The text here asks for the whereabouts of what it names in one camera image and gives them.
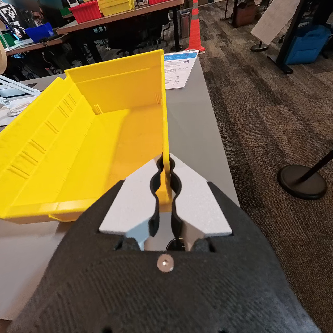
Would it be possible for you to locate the blue storage bin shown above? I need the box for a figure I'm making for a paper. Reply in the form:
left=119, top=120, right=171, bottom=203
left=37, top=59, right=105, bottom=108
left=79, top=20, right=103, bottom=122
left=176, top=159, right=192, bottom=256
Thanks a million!
left=25, top=22, right=54, bottom=43

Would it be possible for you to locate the black stanchion stand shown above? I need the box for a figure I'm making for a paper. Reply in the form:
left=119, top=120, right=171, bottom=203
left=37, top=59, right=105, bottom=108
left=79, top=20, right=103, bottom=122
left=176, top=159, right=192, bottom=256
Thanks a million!
left=276, top=150, right=333, bottom=201

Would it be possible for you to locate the yellow storage bin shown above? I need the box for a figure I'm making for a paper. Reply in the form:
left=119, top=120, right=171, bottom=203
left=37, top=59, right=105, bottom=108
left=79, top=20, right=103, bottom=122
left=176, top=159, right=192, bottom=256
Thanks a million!
left=0, top=49, right=173, bottom=225

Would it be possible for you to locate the yellow ribbed tub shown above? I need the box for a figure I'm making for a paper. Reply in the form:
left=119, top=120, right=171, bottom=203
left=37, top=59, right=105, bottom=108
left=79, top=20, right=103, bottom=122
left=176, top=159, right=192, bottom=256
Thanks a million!
left=97, top=0, right=136, bottom=16

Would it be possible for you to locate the silver trash can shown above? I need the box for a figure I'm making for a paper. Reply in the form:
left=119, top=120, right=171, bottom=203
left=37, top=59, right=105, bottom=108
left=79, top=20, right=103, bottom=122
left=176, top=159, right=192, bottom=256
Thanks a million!
left=180, top=9, right=190, bottom=38

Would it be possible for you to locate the laminated instruction sheet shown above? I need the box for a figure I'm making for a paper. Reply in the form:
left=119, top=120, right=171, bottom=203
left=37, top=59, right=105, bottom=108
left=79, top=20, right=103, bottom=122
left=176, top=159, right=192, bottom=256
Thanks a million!
left=163, top=49, right=200, bottom=89

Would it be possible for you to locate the orange traffic cone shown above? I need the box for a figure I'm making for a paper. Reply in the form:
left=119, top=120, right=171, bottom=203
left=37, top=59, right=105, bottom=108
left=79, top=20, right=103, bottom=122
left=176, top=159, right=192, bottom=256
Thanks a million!
left=184, top=0, right=206, bottom=53

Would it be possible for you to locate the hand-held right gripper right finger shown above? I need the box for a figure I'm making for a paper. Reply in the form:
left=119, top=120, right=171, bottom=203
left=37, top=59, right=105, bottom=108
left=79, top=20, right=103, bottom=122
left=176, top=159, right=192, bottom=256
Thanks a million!
left=169, top=153, right=233, bottom=252

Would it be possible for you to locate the brown box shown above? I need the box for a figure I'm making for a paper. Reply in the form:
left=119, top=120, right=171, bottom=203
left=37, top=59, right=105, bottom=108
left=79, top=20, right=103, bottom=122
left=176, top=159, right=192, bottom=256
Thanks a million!
left=229, top=0, right=257, bottom=28

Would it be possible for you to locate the long wooden table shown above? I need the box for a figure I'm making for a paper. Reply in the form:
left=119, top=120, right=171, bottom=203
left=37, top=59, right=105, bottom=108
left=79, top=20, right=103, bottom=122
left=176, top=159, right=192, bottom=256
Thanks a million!
left=56, top=0, right=186, bottom=52

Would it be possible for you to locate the wooden work table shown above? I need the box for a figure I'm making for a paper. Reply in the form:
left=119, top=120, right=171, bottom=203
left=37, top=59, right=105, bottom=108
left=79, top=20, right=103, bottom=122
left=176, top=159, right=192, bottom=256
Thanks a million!
left=5, top=34, right=70, bottom=78

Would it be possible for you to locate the grey desk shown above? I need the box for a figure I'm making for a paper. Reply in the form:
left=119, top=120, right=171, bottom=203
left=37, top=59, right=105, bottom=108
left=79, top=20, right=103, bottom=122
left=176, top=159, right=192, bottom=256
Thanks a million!
left=0, top=56, right=240, bottom=320

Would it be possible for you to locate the white sign board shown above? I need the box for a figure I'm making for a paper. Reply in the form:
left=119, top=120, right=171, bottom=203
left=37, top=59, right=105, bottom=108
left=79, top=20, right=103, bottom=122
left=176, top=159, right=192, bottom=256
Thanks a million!
left=250, top=0, right=301, bottom=52

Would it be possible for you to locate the black floor stand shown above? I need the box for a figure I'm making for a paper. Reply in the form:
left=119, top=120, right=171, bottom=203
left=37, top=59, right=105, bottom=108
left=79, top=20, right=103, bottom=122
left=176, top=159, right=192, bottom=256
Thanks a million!
left=267, top=0, right=313, bottom=74

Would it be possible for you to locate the black white marker tag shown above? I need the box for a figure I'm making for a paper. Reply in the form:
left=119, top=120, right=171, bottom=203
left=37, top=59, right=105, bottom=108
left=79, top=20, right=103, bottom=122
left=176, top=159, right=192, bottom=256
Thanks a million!
left=0, top=3, right=16, bottom=29

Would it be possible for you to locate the blue plastic container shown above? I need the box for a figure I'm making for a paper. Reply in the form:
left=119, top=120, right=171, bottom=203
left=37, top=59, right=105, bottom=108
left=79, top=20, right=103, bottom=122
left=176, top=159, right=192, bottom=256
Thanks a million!
left=285, top=25, right=331, bottom=65

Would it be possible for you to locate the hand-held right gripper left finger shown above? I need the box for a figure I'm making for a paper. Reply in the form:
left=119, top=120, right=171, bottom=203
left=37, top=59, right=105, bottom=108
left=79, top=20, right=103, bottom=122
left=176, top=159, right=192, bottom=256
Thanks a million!
left=98, top=153, right=164, bottom=252

